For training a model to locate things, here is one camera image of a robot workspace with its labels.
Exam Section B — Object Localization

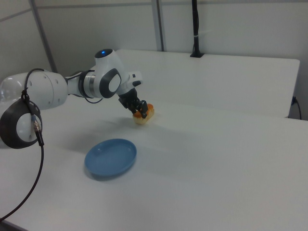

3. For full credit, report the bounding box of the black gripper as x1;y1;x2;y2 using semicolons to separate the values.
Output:
117;88;148;119

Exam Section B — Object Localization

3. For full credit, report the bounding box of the bread loaf with orange crust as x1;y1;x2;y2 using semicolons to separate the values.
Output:
132;103;155;126

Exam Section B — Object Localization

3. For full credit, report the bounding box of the blue round plastic plate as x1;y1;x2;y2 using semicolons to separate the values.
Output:
83;138;138;180

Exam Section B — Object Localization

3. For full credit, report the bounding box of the black pole with white tie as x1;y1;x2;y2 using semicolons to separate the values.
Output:
190;0;205;59

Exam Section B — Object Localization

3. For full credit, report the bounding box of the grey partition post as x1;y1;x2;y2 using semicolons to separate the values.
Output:
151;0;167;52

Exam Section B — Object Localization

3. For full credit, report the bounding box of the black cable with metal plug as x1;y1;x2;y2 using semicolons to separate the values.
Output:
0;68;46;222

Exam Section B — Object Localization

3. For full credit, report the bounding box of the black cable with blue plug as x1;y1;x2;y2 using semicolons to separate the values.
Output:
291;96;303;120

